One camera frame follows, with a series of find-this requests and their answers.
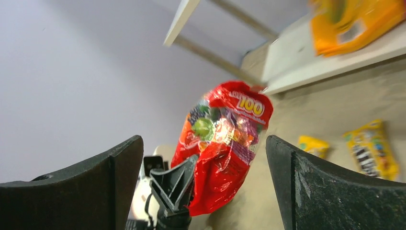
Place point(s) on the yellow m&m bag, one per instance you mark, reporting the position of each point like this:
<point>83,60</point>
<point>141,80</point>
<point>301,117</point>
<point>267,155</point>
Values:
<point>371,151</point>
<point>313,146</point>

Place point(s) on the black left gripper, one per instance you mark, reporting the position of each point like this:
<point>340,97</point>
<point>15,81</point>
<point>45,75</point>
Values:
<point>173,189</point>

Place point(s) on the white two-tier shelf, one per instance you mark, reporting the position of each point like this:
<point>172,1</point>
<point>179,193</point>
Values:
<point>290,61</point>

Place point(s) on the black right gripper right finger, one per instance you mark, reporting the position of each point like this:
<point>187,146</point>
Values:
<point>314,194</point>

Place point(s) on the orange mango candy bag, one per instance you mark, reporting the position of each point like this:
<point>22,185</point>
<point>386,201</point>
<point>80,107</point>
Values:
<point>343,26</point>

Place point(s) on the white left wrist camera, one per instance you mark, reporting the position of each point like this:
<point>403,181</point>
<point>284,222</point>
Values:
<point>137,209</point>

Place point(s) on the red mixed fruit candy bag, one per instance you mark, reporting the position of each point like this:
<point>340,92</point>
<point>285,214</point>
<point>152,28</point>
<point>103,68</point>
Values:
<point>223,130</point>

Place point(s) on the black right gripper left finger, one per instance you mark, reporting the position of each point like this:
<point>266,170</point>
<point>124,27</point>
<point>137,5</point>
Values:
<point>94,194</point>

